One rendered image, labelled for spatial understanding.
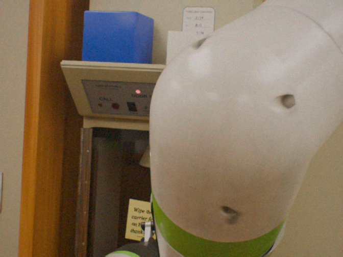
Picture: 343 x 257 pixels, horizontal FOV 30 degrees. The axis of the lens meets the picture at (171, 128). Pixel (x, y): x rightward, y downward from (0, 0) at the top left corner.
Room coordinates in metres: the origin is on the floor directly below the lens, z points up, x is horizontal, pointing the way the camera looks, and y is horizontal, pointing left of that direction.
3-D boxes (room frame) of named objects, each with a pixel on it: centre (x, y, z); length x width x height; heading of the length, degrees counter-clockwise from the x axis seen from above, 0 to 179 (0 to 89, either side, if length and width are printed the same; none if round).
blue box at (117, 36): (1.17, 0.10, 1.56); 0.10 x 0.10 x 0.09; 74
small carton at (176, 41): (1.14, -0.01, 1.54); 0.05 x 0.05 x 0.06; 2
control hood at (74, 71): (1.15, 0.03, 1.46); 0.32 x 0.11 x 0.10; 74
